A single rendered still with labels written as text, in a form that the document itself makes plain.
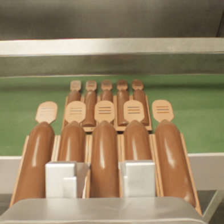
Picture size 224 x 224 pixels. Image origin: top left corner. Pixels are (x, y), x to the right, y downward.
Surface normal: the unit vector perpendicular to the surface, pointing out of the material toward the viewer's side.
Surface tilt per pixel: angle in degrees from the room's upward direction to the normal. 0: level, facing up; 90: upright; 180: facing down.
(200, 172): 90
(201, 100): 2
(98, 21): 90
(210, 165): 90
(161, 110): 2
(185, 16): 90
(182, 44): 55
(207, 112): 2
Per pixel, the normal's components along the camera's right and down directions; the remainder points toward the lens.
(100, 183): -0.24, -0.69
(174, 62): 0.01, 0.70
